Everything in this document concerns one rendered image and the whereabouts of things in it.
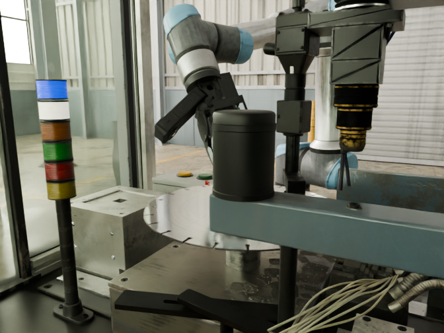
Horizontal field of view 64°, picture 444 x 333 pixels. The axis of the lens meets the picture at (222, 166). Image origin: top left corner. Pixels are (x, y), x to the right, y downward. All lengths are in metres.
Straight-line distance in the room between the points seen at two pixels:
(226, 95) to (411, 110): 5.85
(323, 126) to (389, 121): 5.39
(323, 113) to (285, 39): 0.53
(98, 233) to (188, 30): 0.44
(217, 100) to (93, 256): 0.43
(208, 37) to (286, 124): 0.26
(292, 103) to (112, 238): 0.45
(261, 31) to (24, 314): 0.83
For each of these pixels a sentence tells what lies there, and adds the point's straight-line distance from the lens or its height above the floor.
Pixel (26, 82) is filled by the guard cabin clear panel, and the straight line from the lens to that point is 0.84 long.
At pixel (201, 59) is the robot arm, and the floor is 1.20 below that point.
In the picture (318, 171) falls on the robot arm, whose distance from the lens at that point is 1.09.
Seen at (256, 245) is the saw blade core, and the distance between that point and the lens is 0.47.
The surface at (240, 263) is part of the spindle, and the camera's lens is 0.61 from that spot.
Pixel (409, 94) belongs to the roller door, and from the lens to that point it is 6.40.
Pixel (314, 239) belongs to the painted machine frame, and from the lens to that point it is 0.32.
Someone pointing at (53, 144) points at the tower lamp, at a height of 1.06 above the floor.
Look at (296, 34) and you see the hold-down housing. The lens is 0.56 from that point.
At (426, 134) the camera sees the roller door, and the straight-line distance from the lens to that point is 6.45.
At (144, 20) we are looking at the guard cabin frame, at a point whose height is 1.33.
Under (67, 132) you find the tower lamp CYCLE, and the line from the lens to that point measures 0.62.
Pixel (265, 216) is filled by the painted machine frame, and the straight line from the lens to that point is 0.32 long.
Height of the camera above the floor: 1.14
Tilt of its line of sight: 12 degrees down
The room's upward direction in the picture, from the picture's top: straight up
